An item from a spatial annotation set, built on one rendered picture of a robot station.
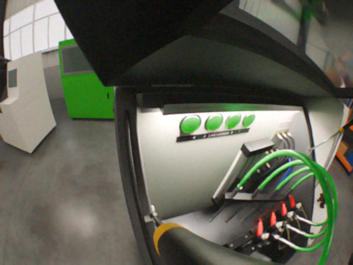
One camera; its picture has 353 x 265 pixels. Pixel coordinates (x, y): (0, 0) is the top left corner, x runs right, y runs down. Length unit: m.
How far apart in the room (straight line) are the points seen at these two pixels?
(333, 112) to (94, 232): 1.96
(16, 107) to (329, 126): 3.04
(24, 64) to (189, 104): 2.60
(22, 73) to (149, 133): 2.50
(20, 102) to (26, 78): 0.37
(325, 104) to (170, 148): 0.62
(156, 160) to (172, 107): 0.16
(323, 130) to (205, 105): 0.56
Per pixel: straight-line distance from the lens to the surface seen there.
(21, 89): 2.65
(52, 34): 4.69
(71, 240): 1.78
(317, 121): 0.71
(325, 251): 0.29
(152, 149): 0.32
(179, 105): 0.24
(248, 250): 0.67
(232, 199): 0.57
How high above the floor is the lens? 1.54
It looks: 36 degrees down
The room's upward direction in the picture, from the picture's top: 9 degrees clockwise
